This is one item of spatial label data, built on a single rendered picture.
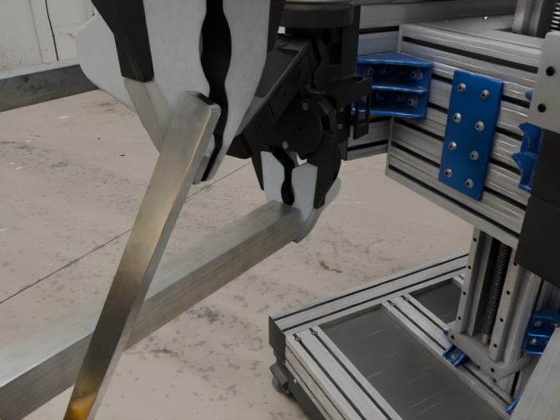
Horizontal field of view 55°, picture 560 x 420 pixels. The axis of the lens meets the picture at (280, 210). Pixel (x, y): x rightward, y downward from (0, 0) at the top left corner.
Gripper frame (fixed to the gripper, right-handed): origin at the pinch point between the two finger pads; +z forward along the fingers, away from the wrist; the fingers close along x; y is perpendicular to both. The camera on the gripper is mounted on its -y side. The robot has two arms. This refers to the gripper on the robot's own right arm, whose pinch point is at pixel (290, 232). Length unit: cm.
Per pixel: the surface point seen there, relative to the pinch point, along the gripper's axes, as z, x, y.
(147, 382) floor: 83, 68, 26
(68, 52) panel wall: 57, 368, 196
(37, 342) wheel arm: -3.4, 0.2, -24.6
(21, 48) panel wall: 60, 429, 189
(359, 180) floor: 83, 92, 177
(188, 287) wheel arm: -2.2, -1.5, -14.1
